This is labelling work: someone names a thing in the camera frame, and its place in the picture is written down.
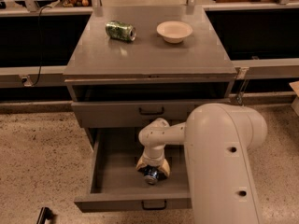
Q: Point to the white ceramic bowl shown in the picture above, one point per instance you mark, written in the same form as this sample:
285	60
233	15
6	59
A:
174	31

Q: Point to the grey drawer cabinet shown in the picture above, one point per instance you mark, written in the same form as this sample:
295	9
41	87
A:
103	69

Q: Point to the closed grey upper drawer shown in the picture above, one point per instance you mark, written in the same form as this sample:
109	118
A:
116	114

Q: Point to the blue pepsi can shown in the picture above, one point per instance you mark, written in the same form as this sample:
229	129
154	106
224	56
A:
151	175

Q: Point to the open grey middle drawer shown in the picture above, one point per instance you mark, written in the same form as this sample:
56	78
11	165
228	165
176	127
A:
116	185

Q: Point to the black object on floor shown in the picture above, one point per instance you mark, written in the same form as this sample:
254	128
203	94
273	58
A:
44	215

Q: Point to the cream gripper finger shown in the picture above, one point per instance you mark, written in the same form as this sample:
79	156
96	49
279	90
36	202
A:
165	168
140	164

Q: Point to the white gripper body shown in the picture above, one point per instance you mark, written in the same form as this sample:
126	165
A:
153	160

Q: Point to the green soda can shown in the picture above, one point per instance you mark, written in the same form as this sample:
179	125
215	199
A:
121	31

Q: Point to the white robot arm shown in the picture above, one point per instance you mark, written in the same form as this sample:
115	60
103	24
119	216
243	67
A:
216	140

